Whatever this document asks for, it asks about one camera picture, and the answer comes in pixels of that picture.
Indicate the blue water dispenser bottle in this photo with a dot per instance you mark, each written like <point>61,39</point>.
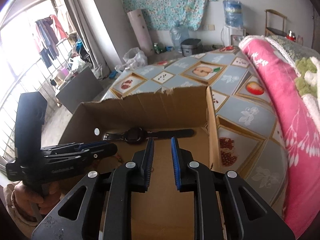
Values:
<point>233,12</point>

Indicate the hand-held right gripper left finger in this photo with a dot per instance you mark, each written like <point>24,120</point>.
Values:
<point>147,165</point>

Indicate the brown cardboard box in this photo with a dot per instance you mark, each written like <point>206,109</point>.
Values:
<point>175,112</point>

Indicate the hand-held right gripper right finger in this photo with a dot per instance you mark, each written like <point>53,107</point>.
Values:
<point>176,165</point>

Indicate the pale pink rolled mat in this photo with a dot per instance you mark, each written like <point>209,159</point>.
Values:
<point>140,32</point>

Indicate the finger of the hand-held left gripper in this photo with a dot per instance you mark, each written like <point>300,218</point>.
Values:
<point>100,153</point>
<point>96,144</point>

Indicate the pink blanket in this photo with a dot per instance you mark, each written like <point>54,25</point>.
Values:
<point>282,100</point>

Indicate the empty clear water jug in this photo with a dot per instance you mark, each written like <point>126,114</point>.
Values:
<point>178,38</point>

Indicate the white water dispenser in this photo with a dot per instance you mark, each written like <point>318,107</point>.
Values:
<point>232,38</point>

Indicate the person's left hand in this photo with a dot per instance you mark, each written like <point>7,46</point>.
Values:
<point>25,198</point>

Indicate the grey cabinet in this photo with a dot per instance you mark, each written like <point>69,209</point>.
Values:
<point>80,87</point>

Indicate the hanging clothes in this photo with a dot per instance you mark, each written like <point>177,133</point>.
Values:
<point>47,37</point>

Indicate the blue slipper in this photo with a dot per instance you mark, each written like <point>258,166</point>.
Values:
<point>113,74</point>

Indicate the grey curtain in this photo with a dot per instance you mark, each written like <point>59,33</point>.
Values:
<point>85,30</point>

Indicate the white plastic bag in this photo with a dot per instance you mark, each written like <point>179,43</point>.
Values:
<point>133,58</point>

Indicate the grey rice cooker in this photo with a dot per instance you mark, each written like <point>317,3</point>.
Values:
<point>191,47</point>

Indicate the green bottles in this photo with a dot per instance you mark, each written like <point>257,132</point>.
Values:
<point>157,48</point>

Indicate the fruit print tablecloth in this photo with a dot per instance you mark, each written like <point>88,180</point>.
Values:
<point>250,120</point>

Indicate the floral teal hanging cloth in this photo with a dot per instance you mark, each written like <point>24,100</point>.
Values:
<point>170,2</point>

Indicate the pile of clothes and bags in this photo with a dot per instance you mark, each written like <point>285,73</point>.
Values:
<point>78,57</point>

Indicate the wooden chair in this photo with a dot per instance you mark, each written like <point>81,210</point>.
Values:
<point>275,30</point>

